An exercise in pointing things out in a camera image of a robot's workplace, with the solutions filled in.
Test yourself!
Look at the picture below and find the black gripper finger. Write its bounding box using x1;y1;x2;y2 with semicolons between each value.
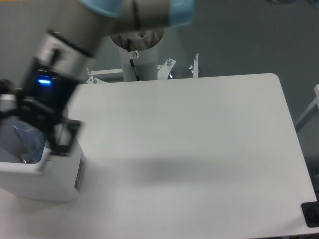
39;119;83;172
0;79;22;120

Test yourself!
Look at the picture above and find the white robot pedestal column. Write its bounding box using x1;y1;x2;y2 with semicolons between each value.
110;28;164;82

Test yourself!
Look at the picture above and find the white right table bracket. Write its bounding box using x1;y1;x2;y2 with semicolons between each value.
189;53;200;78

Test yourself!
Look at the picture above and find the white trash can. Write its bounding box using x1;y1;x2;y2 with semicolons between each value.
0;117;86;202

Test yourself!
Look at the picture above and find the white table bracket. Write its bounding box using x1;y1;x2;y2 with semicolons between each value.
189;53;200;78
86;68;123;84
158;58;176;80

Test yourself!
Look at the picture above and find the clear blue plastic bottle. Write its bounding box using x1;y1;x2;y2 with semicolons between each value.
13;120;46;163

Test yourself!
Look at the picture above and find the white left table bracket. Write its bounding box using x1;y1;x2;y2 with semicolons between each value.
86;68;123;84

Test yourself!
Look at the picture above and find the white frame at right edge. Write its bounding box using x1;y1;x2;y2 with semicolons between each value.
295;84;319;132

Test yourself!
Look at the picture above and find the white middle table bracket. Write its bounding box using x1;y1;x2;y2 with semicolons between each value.
158;58;176;80

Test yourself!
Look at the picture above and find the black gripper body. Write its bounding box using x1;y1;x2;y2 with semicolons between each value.
17;58;80;134

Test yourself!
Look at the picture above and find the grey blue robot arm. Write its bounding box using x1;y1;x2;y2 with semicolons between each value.
0;0;195;156

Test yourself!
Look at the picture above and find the trash inside can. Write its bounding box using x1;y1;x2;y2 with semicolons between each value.
0;147;32;164

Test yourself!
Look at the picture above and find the black clamp at table corner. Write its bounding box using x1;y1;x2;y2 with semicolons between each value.
301;201;319;228

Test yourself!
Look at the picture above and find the black cable on pedestal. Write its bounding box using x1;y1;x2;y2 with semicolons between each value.
127;38;141;81

